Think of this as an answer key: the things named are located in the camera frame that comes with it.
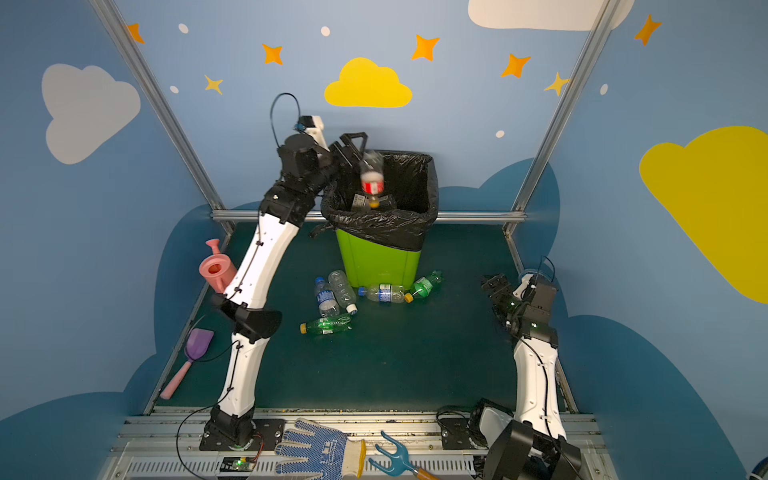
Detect blue label bottle blue cap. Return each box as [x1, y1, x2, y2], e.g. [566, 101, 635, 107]
[314, 277, 340, 317]

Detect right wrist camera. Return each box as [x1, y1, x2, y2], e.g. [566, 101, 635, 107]
[513, 273, 538, 301]

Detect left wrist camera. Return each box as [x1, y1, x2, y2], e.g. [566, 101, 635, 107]
[294, 115, 328, 149]

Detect pink plastic watering can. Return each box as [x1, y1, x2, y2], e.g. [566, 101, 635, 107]
[199, 239, 237, 294]

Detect black bin liner bag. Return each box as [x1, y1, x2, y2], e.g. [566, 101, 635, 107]
[320, 150, 439, 252]

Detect green plastic bin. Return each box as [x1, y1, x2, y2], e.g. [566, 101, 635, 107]
[336, 230, 421, 288]

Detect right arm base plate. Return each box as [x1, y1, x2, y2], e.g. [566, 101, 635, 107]
[437, 417, 487, 450]

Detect clear crushed bottle white cap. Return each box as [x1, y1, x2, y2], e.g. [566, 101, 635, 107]
[328, 270, 358, 315]

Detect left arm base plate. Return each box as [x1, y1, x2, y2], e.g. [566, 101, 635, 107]
[199, 418, 286, 452]

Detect blue white knitted glove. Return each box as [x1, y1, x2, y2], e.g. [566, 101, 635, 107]
[275, 418, 366, 480]

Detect green sprite bottle yellow cap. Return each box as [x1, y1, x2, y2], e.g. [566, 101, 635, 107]
[300, 314, 352, 335]

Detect left green circuit board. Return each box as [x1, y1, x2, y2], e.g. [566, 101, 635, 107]
[219, 457, 257, 475]

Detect purple pink toy shovel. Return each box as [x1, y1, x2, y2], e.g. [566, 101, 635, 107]
[160, 328, 215, 400]

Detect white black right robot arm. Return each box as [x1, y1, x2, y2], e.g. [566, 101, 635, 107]
[475, 273, 582, 479]

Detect teal garden hand rake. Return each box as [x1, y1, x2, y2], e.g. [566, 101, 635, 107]
[368, 430, 439, 480]

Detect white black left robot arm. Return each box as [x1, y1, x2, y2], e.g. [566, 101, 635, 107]
[200, 132, 368, 451]

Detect red label yellow cap bottle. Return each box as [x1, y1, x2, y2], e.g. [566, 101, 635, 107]
[360, 151, 384, 209]

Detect blue cap water bottle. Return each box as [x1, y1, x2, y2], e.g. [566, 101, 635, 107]
[357, 283, 407, 304]

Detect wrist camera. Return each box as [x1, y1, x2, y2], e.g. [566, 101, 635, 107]
[513, 273, 538, 301]
[294, 115, 328, 149]

